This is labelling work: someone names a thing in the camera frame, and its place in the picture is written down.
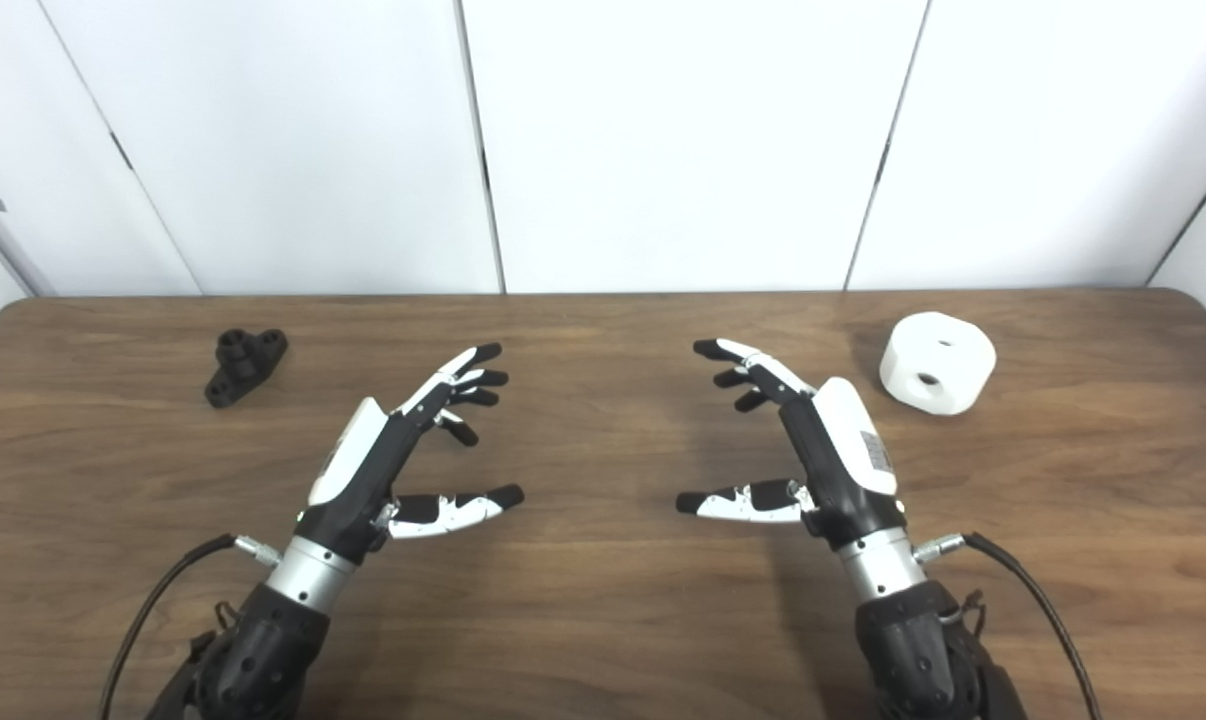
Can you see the round white piece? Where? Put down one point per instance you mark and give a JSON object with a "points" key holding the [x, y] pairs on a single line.
{"points": [[953, 375]]}

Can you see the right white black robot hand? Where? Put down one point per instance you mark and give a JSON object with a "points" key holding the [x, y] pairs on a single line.
{"points": [[848, 460]]}

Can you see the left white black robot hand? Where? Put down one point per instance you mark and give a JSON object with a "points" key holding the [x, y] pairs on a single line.
{"points": [[348, 470]]}

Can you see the black flanged holder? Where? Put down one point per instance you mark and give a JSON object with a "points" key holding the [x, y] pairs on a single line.
{"points": [[243, 365]]}

